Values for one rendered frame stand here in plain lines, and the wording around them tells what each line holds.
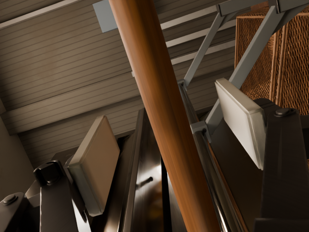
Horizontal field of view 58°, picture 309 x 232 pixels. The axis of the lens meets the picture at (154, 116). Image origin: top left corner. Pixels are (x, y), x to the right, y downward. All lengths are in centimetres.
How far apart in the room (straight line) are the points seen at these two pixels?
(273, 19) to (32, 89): 357
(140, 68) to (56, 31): 357
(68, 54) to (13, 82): 82
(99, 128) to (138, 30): 7
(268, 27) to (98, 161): 50
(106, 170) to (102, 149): 1
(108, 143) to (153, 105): 5
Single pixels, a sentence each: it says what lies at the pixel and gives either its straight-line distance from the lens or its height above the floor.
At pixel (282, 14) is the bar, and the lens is 62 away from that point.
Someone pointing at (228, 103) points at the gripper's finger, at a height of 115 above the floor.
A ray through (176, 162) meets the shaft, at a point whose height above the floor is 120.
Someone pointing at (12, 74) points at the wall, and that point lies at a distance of 403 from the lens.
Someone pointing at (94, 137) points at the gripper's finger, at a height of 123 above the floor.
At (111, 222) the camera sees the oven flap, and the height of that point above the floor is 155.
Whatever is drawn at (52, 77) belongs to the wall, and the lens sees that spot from 382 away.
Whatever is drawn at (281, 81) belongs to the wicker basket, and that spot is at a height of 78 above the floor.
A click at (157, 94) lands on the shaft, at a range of 20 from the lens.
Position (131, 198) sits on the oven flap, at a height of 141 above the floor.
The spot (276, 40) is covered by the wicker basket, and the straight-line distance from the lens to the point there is 122.
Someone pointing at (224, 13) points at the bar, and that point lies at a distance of 107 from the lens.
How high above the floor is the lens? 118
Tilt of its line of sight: 6 degrees up
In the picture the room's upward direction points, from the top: 107 degrees counter-clockwise
